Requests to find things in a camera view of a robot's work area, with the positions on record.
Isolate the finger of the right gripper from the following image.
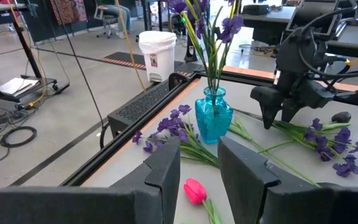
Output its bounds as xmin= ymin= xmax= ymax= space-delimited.
xmin=280 ymin=98 xmax=305 ymax=124
xmin=249 ymin=85 xmax=285 ymax=131

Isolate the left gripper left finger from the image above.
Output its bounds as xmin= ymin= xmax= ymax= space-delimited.
xmin=0 ymin=136 xmax=181 ymax=224

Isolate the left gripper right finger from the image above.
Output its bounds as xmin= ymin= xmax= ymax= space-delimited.
xmin=218 ymin=136 xmax=358 ymax=224

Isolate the red artificial tulip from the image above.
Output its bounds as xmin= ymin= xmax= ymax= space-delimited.
xmin=183 ymin=177 xmax=223 ymax=224

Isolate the purple artificial flower bunch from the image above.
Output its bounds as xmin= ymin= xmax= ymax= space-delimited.
xmin=131 ymin=104 xmax=222 ymax=169
xmin=168 ymin=0 xmax=246 ymax=98
xmin=258 ymin=117 xmax=358 ymax=179

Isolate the blue textured glass vase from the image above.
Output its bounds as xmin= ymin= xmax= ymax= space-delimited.
xmin=194 ymin=86 xmax=234 ymax=145

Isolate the grey background desk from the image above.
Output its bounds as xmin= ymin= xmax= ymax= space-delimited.
xmin=239 ymin=5 xmax=298 ymax=47

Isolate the black desktop device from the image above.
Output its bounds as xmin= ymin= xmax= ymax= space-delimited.
xmin=242 ymin=3 xmax=272 ymax=16

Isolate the white pedal trash can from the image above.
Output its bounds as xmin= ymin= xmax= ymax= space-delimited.
xmin=138 ymin=30 xmax=178 ymax=83

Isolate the black hazard-striped floor mat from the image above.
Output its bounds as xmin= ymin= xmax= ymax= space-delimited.
xmin=100 ymin=51 xmax=204 ymax=78

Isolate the white paper sheet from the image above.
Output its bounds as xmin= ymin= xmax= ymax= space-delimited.
xmin=0 ymin=77 xmax=40 ymax=96

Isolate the person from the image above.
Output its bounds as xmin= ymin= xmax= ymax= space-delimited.
xmin=103 ymin=0 xmax=134 ymax=40

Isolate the grey office chair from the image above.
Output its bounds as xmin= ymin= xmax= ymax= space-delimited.
xmin=93 ymin=0 xmax=121 ymax=40

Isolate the black rolling stand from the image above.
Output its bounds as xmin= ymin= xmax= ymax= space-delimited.
xmin=0 ymin=2 xmax=71 ymax=104

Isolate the red mandala tapestry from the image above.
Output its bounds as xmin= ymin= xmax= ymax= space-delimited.
xmin=50 ymin=0 xmax=88 ymax=26

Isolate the yellow cable tie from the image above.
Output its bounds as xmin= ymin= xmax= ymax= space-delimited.
xmin=345 ymin=49 xmax=358 ymax=67

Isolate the yellow hanging cable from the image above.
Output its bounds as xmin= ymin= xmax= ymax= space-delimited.
xmin=114 ymin=0 xmax=147 ymax=93

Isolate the black hanging cable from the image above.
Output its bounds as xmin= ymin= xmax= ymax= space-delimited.
xmin=53 ymin=0 xmax=106 ymax=119

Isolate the black coiled floor cable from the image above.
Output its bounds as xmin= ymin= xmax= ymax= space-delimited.
xmin=0 ymin=126 xmax=38 ymax=149

